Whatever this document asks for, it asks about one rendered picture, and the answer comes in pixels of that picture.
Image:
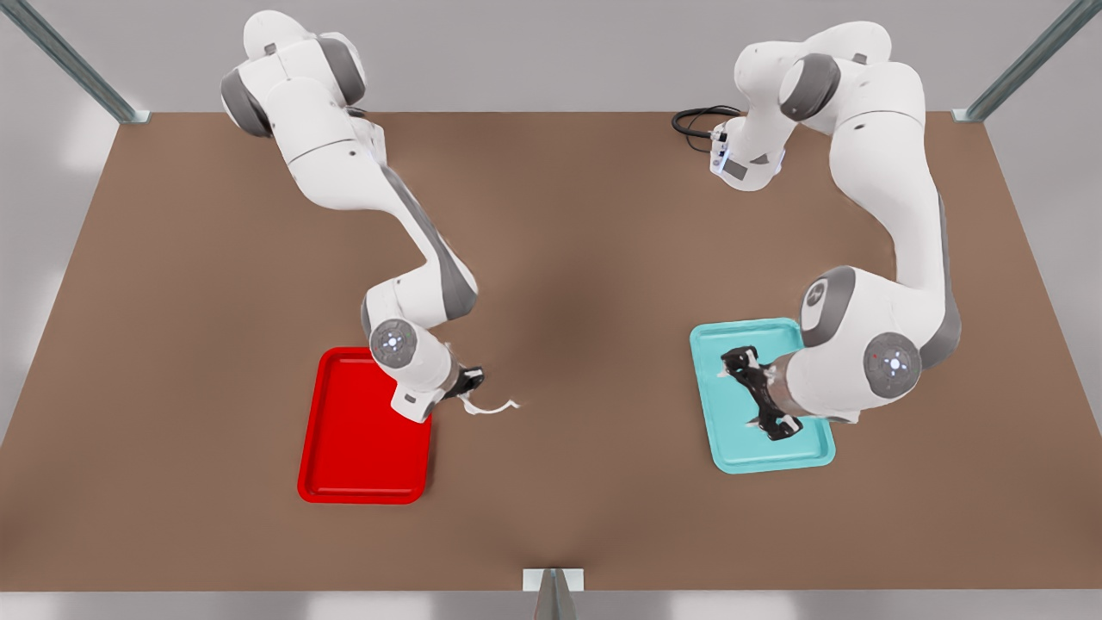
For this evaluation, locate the red plastic tray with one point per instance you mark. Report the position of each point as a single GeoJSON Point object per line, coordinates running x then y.
{"type": "Point", "coordinates": [357, 448]}

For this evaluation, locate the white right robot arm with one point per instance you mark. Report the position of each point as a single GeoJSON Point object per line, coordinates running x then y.
{"type": "Point", "coordinates": [327, 146]}

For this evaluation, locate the silver frame post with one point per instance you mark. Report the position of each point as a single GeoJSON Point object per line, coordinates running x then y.
{"type": "Point", "coordinates": [552, 594]}
{"type": "Point", "coordinates": [1029, 60]}
{"type": "Point", "coordinates": [69, 60]}

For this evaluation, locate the cyan plastic tray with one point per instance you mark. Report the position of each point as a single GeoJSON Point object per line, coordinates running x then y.
{"type": "Point", "coordinates": [732, 430]}

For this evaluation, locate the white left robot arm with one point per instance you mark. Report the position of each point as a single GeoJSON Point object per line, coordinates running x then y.
{"type": "Point", "coordinates": [887, 164]}

